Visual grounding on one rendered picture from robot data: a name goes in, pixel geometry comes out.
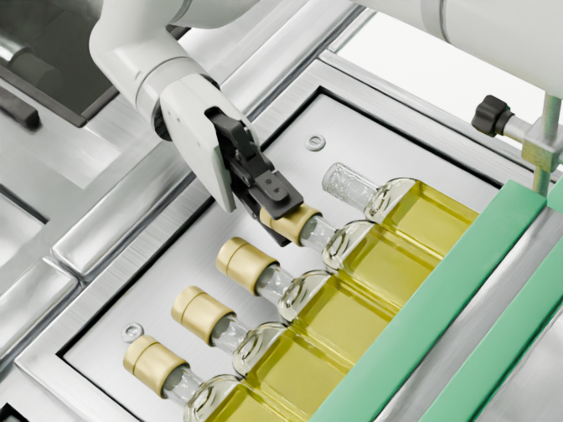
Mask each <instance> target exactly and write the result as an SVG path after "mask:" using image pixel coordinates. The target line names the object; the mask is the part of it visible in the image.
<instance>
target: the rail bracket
mask: <svg viewBox="0 0 563 422"><path fill-rule="evenodd" d="M561 105H562V99H560V98H558V97H556V96H554V95H551V94H549V93H547V92H545V97H544V104H543V110H542V116H539V118H538V119H537V120H536V121H535V122H534V124H531V123H529V122H527V121H525V120H523V119H521V118H519V117H517V116H516V115H515V113H513V112H512V111H511V106H509V105H508V103H507V102H505V101H503V100H501V99H499V98H498V97H496V96H494V95H492V94H490V95H486V96H485V97H484V99H483V101H482V102H481V103H479V104H478V105H477V107H476V109H475V114H474V116H473V118H472V120H471V125H472V127H474V128H475V129H476V130H477V131H479V132H481V133H483V134H485V135H487V136H490V137H492V138H494V137H496V136H497V135H500V136H506V137H508V138H510V139H512V140H514V141H516V142H518V143H520V144H522V150H521V157H522V158H523V159H524V160H525V161H527V162H530V163H532V164H533V165H535V171H534V177H533V183H532V191H534V192H536V193H538V194H540V195H542V196H544V197H545V198H547V194H548V189H549V183H550V174H551V173H553V172H554V171H555V170H556V169H557V168H558V167H559V166H560V165H562V166H563V125H561V124H560V123H559V120H560V110H561Z"/></svg>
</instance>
